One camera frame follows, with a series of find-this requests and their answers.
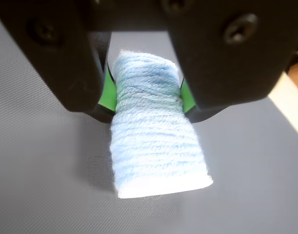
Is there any light blue yarn block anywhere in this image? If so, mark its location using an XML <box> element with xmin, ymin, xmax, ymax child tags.
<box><xmin>109</xmin><ymin>49</ymin><xmax>214</xmax><ymax>199</ymax></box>

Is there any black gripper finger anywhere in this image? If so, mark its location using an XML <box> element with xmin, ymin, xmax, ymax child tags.
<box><xmin>0</xmin><ymin>0</ymin><xmax>116</xmax><ymax>124</ymax></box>
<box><xmin>163</xmin><ymin>0</ymin><xmax>298</xmax><ymax>123</ymax></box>

